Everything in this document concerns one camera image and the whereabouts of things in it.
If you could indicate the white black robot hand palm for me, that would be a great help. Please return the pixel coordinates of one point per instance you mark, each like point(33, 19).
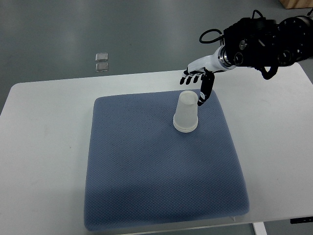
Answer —
point(212, 63)

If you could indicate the brown cardboard box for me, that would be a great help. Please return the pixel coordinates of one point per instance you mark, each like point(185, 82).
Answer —
point(296, 4)

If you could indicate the upper metal floor plate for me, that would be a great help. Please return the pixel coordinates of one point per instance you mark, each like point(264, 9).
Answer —
point(103, 56)

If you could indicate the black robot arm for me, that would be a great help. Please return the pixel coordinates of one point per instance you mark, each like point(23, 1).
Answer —
point(256, 43)

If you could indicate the white paper cup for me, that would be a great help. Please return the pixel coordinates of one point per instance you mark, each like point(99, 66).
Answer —
point(185, 130)
point(186, 114)

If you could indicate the black table control panel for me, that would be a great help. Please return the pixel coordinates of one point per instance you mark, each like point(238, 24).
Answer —
point(301, 220)

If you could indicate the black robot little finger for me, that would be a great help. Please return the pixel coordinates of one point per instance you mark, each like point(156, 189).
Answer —
point(182, 80)

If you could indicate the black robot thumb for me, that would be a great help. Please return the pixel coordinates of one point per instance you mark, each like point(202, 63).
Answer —
point(206, 87)

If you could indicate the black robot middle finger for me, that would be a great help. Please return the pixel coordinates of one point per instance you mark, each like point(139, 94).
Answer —
point(196, 77)

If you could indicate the white table leg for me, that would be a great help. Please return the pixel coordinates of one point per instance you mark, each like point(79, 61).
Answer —
point(259, 228)

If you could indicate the white paper cup on mat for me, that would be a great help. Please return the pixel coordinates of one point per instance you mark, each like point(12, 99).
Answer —
point(185, 130)

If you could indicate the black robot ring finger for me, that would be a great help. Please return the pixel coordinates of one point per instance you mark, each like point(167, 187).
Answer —
point(188, 80)

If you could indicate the blue padded cushion mat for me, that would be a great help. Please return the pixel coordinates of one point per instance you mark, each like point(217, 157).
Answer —
point(142, 171)

